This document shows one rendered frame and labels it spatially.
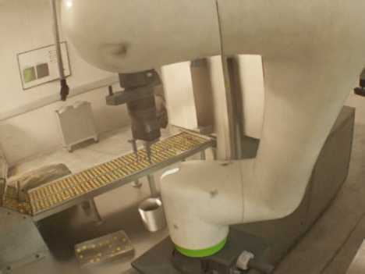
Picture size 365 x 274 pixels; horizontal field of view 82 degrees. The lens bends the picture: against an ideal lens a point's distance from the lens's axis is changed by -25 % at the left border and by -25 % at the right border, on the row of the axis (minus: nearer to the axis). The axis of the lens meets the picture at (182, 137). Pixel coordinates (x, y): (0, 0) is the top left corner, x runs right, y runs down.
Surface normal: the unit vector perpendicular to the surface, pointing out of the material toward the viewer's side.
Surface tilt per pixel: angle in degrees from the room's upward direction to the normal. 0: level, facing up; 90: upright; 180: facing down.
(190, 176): 13
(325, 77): 131
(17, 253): 90
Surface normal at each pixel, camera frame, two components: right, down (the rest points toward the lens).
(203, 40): 0.12, 0.93
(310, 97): -0.34, 0.85
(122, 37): 0.09, 0.78
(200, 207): -0.10, 0.33
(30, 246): 0.60, 0.21
